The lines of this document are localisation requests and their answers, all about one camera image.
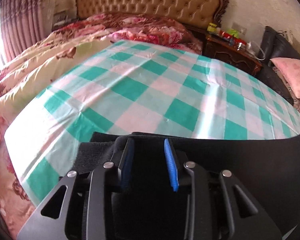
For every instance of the red packet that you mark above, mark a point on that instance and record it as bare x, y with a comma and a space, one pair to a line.
224, 34

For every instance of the black pants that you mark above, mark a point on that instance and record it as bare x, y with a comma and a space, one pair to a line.
240, 160

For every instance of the dark wooden nightstand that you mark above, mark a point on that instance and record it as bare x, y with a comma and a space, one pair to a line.
230, 55

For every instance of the wall socket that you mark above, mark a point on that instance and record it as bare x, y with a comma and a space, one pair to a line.
241, 28

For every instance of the tufted tan carved headboard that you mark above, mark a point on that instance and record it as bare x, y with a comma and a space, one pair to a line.
152, 0

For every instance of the black leather chair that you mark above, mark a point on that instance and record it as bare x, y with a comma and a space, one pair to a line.
280, 47

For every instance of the green packet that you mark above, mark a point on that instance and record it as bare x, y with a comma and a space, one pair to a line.
233, 32

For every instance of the pink floral blanket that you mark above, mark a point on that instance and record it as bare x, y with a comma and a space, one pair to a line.
140, 27

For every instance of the green white checked bed sheet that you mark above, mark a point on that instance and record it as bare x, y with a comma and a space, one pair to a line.
140, 92

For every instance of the pink striped curtain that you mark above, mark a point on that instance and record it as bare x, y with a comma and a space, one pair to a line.
25, 22

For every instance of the red box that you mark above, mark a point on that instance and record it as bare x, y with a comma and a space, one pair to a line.
238, 41

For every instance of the cream floral quilt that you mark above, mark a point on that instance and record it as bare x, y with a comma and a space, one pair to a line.
27, 67

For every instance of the pink pillow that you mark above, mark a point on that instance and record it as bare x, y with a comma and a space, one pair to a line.
292, 77

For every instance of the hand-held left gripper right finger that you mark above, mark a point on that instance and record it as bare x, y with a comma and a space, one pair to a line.
171, 165

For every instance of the yellow green box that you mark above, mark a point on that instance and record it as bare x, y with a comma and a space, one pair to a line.
212, 28

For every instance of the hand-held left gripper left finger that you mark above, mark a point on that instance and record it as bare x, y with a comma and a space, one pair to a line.
127, 165

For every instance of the dark bedside shelf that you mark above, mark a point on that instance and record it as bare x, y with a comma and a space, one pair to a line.
62, 20

